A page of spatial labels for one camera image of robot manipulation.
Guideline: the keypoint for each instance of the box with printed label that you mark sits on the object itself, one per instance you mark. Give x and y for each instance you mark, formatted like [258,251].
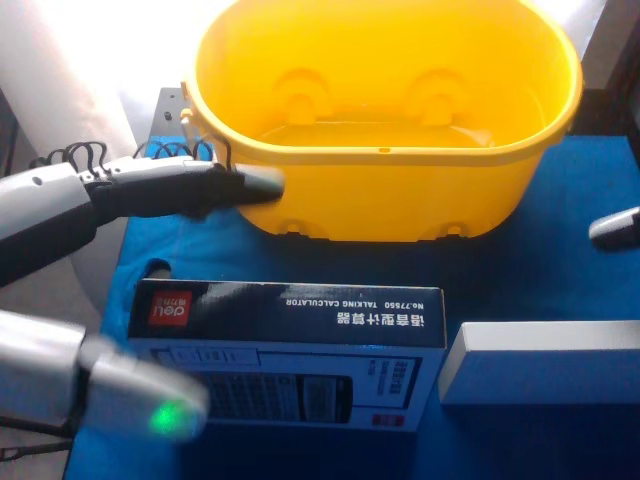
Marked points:
[300,320]

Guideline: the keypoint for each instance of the right white five-finger robot hand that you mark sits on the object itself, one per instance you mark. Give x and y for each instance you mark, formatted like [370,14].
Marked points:
[617,232]

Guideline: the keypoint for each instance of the left white five-finger robot hand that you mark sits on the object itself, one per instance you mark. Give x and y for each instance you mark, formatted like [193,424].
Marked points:
[150,190]

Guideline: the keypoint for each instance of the blue cloth mat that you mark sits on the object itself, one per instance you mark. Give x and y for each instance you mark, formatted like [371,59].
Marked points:
[300,260]

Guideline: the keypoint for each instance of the white box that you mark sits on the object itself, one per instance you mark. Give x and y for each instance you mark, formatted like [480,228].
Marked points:
[540,360]

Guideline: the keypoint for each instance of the yellow plastic tub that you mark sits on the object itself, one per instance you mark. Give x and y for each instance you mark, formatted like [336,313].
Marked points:
[400,195]

